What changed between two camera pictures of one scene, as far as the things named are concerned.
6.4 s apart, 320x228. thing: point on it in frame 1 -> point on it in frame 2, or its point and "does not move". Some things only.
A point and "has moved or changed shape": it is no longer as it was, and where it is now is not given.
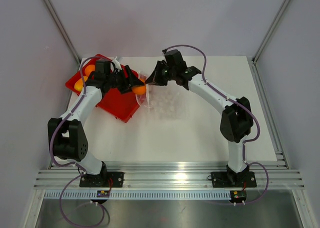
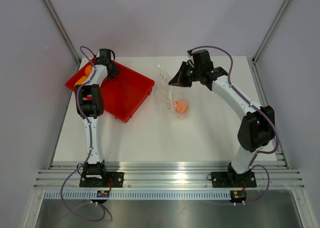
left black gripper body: (118, 80) -> (114, 71)
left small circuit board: (103, 193) does not move
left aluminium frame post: (60, 25) does not move
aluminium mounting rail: (61, 174) does not move
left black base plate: (105, 179) does not move
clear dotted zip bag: (166, 101) has moved or changed shape
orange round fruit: (140, 89) -> (181, 105)
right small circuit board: (238, 196) does not move
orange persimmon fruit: (89, 68) does not move
